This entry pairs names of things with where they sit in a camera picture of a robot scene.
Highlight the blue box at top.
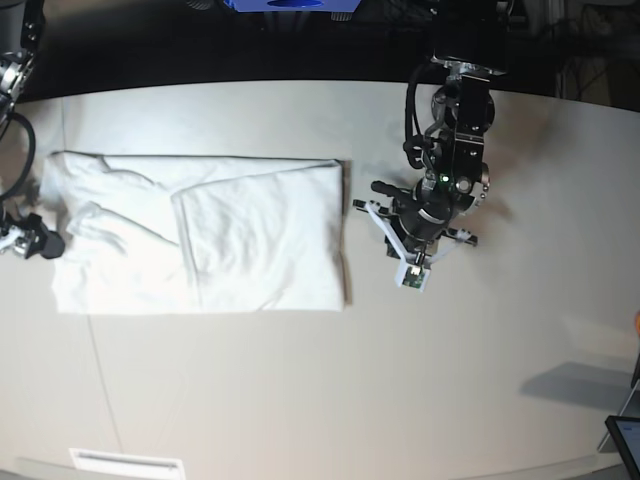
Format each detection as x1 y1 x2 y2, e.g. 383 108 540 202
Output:
224 0 360 13

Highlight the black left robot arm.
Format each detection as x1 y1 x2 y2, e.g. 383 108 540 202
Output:
371 1 508 261

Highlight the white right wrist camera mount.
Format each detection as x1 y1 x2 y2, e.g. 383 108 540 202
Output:
0 226 22 253

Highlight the white paper label sheet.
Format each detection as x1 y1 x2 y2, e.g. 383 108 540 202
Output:
69 448 186 479

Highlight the grey tablet stand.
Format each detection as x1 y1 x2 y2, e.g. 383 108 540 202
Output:
597 381 639 454

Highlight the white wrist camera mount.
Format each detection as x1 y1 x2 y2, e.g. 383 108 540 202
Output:
352 200 478 292
0 226 22 253

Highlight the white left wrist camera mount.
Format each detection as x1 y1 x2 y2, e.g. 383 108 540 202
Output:
352 200 478 292

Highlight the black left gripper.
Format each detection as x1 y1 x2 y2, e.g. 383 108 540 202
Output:
384 192 458 259

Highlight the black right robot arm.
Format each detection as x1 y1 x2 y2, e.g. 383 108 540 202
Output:
1 1 66 260

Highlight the white printed T-shirt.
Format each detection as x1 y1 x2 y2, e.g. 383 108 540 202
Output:
40 151 346 315

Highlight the dark tablet screen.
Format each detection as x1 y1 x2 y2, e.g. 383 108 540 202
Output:
617 420 640 480

